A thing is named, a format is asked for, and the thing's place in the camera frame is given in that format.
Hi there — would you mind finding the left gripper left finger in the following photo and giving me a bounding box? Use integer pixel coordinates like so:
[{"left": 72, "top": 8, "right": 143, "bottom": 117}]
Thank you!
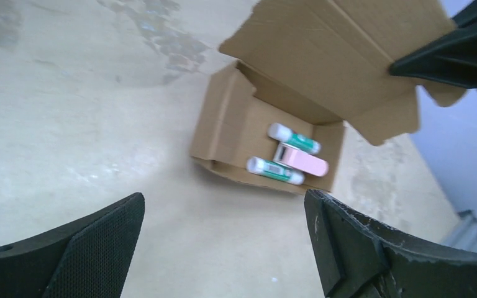
[{"left": 0, "top": 192, "right": 145, "bottom": 297}]

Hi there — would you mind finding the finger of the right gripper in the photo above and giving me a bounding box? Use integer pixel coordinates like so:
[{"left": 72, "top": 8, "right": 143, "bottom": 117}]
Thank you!
[{"left": 388, "top": 0, "right": 477, "bottom": 89}]

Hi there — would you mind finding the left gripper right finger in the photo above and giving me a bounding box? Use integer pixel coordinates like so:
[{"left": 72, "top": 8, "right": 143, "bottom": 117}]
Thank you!
[{"left": 304, "top": 189, "right": 477, "bottom": 297}]

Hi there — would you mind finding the pink white small tool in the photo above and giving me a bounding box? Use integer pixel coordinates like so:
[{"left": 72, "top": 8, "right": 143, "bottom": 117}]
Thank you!
[{"left": 273, "top": 143, "right": 329, "bottom": 177}]

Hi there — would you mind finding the small green white vial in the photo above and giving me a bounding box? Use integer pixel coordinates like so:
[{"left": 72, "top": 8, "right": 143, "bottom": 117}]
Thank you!
[{"left": 246, "top": 156, "right": 305, "bottom": 185}]

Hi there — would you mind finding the brown cardboard box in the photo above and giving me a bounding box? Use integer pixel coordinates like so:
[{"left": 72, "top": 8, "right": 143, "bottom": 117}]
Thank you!
[{"left": 189, "top": 1, "right": 465, "bottom": 194}]

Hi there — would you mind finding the aluminium frame profile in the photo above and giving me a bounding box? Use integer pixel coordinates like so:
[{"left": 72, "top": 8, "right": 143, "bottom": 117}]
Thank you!
[{"left": 442, "top": 210, "right": 477, "bottom": 253}]

